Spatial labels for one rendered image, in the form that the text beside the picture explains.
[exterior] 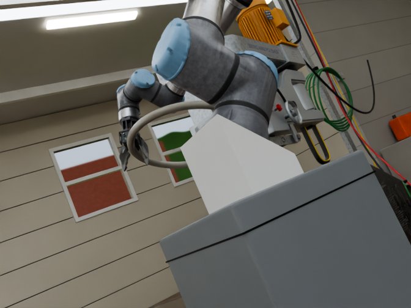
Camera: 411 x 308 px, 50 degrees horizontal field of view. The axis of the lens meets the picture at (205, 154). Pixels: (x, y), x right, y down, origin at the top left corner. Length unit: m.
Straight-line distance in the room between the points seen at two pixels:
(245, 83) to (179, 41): 0.20
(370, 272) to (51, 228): 7.36
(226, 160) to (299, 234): 0.25
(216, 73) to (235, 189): 0.29
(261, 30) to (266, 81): 1.85
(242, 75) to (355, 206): 0.42
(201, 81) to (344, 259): 0.53
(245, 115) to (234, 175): 0.16
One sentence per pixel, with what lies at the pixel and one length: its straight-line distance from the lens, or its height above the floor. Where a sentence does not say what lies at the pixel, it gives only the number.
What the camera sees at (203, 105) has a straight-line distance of 1.56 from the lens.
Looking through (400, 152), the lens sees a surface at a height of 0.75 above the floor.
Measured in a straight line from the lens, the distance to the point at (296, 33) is 5.14.
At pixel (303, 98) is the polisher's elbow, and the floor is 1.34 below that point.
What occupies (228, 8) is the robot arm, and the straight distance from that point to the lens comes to 1.69.
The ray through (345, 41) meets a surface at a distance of 5.72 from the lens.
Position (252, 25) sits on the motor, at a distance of 3.02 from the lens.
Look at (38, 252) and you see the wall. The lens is 8.01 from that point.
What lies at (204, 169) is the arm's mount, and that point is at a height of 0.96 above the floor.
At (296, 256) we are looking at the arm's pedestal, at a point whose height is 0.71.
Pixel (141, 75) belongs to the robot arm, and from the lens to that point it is 1.79.
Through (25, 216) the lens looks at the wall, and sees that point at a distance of 8.10.
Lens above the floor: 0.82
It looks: 9 degrees up
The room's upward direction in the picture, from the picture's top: 24 degrees counter-clockwise
